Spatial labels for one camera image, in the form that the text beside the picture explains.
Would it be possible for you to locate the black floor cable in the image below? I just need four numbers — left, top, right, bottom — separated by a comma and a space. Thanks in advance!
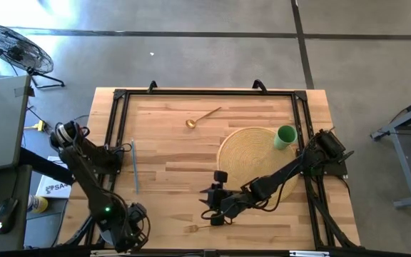
25, 106, 91, 143

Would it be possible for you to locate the white printed cardboard box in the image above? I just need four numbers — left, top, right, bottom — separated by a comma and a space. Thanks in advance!
36, 174, 73, 199

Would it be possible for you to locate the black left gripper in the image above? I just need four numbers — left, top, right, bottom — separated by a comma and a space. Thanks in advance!
114, 202, 152, 253

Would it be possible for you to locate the black floor fan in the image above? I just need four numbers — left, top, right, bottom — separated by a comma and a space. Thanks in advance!
0, 23, 66, 89

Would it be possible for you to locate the round woven straw placemat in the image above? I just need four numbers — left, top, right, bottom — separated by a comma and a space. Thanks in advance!
216, 126, 299, 208

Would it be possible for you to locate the green plastic cup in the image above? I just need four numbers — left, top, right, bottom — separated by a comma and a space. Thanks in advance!
273, 124, 298, 151

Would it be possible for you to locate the gold metal fork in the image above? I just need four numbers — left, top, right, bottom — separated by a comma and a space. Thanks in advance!
183, 223, 215, 233

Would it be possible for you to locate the blue drinking straw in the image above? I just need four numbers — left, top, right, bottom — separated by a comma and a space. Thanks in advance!
131, 138, 140, 195

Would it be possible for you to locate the gold metal spoon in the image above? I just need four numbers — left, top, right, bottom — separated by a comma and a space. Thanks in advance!
185, 106, 223, 129

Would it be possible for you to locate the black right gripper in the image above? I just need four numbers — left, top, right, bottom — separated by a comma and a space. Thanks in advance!
198, 170, 244, 226

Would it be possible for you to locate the yellow and white bottle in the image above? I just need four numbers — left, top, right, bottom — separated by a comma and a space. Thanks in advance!
26, 194, 49, 214

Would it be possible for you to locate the black metal table frame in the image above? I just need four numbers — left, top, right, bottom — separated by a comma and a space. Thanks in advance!
62, 88, 362, 251

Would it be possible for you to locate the grey metal table frame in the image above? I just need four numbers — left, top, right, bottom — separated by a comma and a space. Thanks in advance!
369, 91, 411, 210

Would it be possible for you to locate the white bracket strip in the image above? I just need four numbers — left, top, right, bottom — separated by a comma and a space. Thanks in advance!
90, 250, 121, 257
289, 251, 330, 257

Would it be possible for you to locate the black computer mouse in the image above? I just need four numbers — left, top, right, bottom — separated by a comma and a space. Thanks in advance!
0, 197, 19, 236

